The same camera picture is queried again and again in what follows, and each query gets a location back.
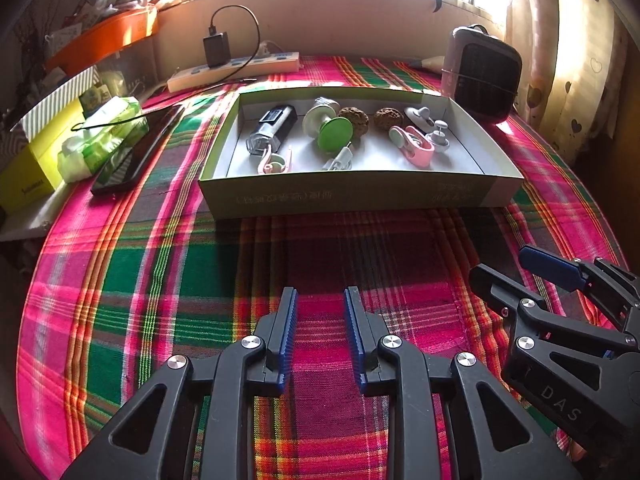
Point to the green white spool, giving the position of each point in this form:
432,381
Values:
331,132

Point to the pink clip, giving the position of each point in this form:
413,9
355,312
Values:
273,163
412,143

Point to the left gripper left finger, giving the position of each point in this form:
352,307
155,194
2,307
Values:
195,417

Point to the plaid pink green cloth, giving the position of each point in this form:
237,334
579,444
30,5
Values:
121,286

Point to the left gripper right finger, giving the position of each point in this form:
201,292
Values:
489,434

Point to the striped white box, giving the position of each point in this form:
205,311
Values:
44,111

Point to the wooden cabinet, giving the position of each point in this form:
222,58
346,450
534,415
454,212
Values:
610,168

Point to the yellow box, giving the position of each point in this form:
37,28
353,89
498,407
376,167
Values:
33,173

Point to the black charger adapter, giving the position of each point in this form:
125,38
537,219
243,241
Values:
217,49

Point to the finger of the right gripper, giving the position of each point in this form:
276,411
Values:
518,304
613,290

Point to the small white knob piece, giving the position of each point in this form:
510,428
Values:
438,136

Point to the grey black space heater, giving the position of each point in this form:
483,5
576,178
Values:
481,73

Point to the heart pattern curtain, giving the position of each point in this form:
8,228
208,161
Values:
574,54

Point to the green tissue pack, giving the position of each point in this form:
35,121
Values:
88,148

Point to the white round cap device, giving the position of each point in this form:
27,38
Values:
326,102

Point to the white power strip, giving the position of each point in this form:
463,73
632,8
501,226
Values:
203,75

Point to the black smartphone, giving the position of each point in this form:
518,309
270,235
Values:
123,171

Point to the black cylindrical device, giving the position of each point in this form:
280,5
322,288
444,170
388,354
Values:
272,130

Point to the orange tray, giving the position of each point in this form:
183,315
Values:
104,39

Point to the green white cardboard box tray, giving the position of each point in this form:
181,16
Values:
369,173

